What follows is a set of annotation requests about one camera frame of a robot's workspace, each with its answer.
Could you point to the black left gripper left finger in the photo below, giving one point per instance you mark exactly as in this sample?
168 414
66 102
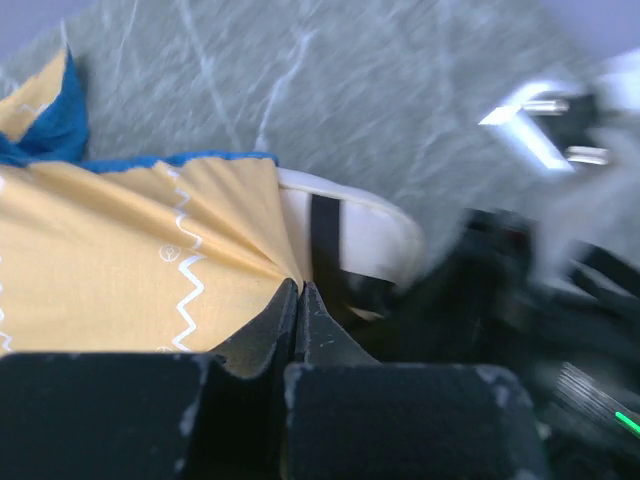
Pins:
213 415

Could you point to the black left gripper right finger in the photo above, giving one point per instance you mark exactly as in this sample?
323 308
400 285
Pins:
351 417

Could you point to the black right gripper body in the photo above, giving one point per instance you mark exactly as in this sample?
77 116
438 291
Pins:
575 351

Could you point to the cream pillow with bear print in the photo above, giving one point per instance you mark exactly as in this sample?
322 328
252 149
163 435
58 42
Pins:
361 251

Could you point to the blue and yellow pillowcase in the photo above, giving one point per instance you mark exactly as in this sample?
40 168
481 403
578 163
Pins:
144 254

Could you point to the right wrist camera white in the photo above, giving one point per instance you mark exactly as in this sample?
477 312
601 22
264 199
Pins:
560 124

